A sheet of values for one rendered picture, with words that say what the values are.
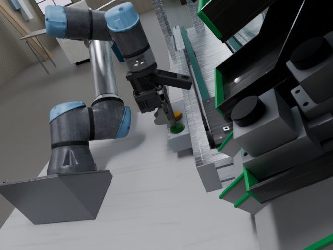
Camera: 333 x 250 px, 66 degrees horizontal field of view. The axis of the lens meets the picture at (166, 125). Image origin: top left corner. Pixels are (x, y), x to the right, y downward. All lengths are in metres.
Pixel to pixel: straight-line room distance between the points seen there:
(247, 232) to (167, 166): 0.33
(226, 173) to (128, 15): 0.45
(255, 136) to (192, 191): 0.52
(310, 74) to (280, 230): 0.26
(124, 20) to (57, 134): 0.42
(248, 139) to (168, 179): 0.58
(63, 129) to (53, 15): 0.33
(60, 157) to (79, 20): 0.40
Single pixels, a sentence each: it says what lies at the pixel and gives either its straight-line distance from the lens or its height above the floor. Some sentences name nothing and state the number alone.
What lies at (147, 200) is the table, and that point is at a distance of 0.77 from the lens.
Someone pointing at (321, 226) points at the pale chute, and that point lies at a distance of 0.39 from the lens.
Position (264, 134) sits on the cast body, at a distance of 0.23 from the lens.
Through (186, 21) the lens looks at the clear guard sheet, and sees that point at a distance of 2.02.
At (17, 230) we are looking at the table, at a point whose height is 0.86.
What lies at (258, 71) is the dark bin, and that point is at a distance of 0.41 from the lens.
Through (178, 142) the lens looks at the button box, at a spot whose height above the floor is 0.94.
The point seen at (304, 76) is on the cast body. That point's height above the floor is 1.28.
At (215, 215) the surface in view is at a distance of 0.67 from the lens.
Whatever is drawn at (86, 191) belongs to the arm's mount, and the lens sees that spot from 0.80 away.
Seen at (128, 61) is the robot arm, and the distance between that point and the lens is 0.66.
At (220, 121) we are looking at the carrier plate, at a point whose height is 0.97.
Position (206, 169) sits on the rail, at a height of 0.94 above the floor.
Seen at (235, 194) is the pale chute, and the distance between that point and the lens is 0.49.
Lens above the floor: 1.40
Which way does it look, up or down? 32 degrees down
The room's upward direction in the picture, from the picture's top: 24 degrees counter-clockwise
